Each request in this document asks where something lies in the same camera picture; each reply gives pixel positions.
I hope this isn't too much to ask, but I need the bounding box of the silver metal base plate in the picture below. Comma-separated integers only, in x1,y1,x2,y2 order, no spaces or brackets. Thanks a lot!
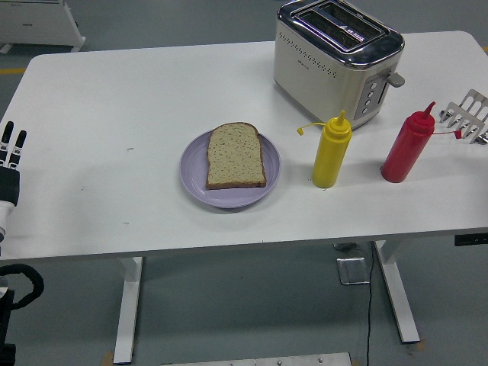
255,351,352,366
159,354,257,366

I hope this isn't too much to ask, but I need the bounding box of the black floor cable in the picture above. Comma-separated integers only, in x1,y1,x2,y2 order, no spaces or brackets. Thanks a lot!
364,242,377,366

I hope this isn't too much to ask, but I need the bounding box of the red squeeze bottle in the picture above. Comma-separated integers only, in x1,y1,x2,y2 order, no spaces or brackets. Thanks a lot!
380,101,463,185

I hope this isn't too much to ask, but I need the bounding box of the square metal floor plate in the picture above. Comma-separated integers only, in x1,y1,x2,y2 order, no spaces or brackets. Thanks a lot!
335,255,371,286

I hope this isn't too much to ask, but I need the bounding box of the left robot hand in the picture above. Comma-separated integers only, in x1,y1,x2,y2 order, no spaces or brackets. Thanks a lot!
0,120,27,237

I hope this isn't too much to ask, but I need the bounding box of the brown bread slice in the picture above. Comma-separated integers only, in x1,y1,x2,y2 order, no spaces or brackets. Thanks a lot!
205,121,268,191

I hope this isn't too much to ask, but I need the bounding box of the white table leg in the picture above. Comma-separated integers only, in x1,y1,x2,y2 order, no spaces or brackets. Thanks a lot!
372,239,421,343
113,255,144,364

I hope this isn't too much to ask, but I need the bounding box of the yellow squeeze bottle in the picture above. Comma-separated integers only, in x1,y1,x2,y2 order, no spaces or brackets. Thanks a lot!
296,110,352,190

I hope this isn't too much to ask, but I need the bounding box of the black table control panel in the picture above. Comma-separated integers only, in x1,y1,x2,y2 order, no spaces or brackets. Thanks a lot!
454,234,488,248

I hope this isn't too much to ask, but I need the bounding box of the purple round plate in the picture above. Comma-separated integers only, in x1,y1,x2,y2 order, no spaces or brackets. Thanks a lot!
179,127,282,210

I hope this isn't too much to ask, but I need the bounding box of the cream and chrome toaster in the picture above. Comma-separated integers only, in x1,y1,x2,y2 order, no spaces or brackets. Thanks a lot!
272,0,406,132

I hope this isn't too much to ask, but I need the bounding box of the metal toast rack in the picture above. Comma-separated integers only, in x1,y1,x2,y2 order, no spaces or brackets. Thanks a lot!
438,88,488,146

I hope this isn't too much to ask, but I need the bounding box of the white background machine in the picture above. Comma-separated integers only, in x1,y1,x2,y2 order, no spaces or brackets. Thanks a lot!
0,0,87,53

